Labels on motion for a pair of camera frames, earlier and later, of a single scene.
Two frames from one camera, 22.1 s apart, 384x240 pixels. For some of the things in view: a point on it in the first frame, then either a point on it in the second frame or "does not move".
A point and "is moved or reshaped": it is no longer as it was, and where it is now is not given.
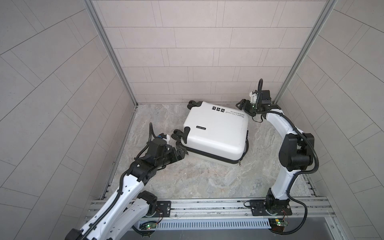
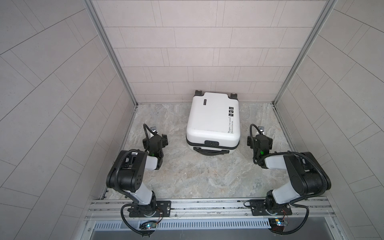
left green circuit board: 150,225 does not move
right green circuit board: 278,224 does not move
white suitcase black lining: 214,133 is moved or reshaped
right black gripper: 246,107 to 252,140
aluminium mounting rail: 311,208 does not move
